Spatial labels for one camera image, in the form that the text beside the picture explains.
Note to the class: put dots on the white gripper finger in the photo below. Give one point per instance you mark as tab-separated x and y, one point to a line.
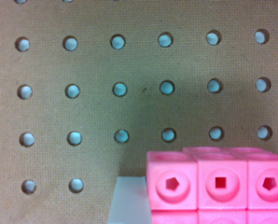
130	204

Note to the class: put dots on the pink snap cube block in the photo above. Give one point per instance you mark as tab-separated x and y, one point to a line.
213	185

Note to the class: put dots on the brown perforated pegboard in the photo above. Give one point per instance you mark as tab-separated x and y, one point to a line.
88	87

